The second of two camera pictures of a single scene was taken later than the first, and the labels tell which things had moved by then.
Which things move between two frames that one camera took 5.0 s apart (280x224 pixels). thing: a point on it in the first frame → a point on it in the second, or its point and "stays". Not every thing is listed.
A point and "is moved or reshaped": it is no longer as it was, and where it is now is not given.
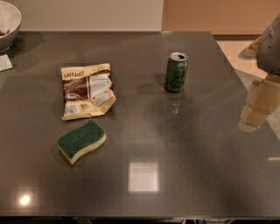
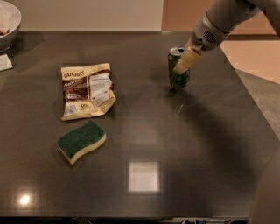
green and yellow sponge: (74, 143) stays
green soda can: (176, 72) is moved or reshaped
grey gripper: (269, 49) → (206, 35)
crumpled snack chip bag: (88, 91) stays
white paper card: (5, 63) stays
